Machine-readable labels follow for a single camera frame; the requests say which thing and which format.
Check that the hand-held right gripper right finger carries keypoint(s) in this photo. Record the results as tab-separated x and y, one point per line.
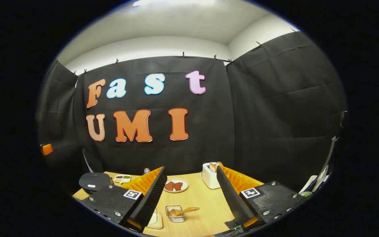
234	197

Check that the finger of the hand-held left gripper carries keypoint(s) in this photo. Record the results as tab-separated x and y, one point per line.
46	149

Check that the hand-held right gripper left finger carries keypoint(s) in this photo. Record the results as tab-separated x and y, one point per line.
150	204

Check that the black rice cooker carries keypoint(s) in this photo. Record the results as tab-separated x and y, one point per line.
94	181

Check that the red meat piece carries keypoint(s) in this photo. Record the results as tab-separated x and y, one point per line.
178	186
169	186

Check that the white round plate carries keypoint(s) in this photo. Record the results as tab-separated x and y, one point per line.
176	190

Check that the white toaster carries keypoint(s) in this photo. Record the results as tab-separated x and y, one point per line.
209	179

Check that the clear drink bottle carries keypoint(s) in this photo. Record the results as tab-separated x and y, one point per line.
146	171

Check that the white divided dish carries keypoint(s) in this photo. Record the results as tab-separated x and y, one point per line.
122	178

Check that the white sheets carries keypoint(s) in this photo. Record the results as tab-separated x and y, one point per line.
314	184

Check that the black backdrop cloth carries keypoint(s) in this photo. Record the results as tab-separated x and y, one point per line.
258	115

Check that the grey backdrop stand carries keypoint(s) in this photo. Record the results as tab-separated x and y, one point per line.
331	148

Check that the ceiling light panel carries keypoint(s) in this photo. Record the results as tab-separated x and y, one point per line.
173	2

